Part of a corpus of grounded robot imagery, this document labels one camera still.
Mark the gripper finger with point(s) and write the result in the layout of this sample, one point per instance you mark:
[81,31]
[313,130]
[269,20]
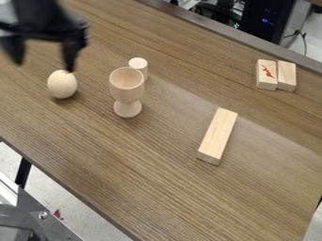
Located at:
[72,53]
[14,50]

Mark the wooden block with red mark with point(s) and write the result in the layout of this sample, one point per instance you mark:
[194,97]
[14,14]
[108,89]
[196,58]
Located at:
[267,74]

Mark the black computer tower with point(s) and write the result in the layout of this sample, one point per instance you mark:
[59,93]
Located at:
[268,17]

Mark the wooden ball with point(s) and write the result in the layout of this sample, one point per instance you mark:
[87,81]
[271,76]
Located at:
[62,84]

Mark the wooden cup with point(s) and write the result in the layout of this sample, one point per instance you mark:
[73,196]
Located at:
[126,91]

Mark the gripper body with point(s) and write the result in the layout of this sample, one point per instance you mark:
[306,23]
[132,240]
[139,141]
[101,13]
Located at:
[42,19]

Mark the plain wooden block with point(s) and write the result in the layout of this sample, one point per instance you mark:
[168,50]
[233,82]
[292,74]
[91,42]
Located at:
[287,75]

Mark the long wooden block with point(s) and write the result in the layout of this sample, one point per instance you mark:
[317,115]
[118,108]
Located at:
[217,135]

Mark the wooden cylinder block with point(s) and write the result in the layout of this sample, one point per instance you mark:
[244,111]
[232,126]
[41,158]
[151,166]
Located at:
[138,66]

